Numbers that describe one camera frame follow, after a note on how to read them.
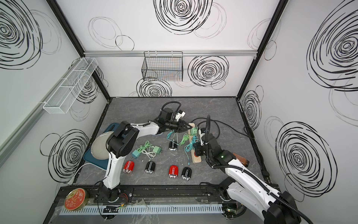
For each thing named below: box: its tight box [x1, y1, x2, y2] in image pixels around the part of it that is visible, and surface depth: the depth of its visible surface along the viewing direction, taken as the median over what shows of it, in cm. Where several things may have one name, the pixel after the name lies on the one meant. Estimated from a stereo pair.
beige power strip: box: [187, 122, 202, 164], surface depth 83 cm
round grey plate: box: [90, 131, 115, 161], surface depth 93 cm
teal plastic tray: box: [83, 122, 121, 170], surface depth 88 cm
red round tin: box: [64, 188, 90, 211], surface depth 71 cm
